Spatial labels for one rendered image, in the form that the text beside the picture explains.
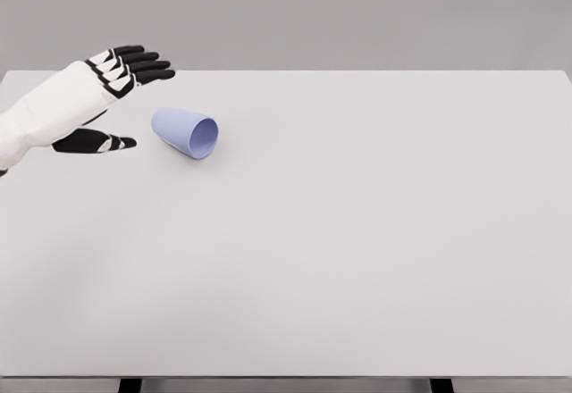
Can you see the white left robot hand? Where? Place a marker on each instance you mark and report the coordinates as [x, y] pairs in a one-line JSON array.
[[76, 94]]

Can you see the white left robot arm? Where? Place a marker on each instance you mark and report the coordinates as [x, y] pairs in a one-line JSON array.
[[11, 136]]

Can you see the light blue cup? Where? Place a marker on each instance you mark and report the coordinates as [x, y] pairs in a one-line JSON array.
[[184, 131]]

